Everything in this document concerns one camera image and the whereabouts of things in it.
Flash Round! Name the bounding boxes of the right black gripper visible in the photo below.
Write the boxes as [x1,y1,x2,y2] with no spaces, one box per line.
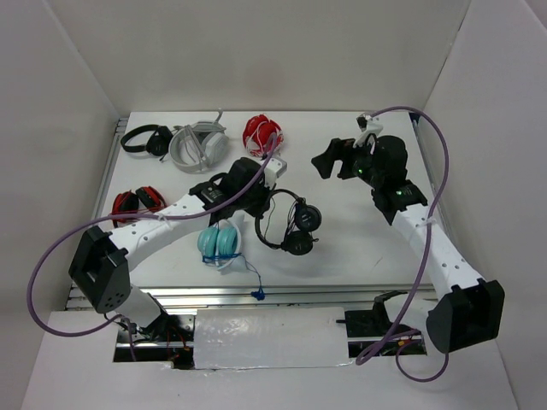
[312,133,384,187]

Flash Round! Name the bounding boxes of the black wired headphones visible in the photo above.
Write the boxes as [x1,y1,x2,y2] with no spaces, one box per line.
[254,189,322,256]

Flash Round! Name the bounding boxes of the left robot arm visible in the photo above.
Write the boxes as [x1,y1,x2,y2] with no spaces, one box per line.
[69,157,287,341]

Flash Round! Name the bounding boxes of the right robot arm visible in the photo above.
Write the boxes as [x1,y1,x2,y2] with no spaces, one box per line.
[311,136,505,354]

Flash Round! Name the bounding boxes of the teal white headphones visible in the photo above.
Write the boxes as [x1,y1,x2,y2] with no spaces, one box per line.
[197,211,266,302]

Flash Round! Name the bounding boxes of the red wrapped headphones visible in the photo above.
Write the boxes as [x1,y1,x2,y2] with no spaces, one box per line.
[242,114,284,157]

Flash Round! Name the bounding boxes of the grey white headphones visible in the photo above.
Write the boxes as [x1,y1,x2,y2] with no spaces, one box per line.
[168,108,229,173]

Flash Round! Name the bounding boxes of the red black headphones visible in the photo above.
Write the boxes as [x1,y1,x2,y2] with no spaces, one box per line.
[111,186,167,215]

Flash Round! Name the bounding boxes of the black headphones at back left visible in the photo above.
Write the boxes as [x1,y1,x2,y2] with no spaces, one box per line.
[121,124,174,157]

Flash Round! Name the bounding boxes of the white foil-covered panel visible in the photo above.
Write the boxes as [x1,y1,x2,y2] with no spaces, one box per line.
[193,307,350,370]

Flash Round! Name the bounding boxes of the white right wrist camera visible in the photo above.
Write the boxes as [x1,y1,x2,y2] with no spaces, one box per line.
[353,114,383,148]

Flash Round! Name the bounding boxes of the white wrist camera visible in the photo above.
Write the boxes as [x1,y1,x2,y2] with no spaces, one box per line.
[353,114,383,148]
[264,156,287,190]

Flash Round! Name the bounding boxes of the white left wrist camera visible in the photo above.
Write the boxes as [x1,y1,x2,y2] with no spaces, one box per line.
[264,156,287,190]

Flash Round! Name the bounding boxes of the aluminium rail frame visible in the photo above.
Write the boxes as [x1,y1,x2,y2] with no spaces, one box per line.
[66,284,385,308]

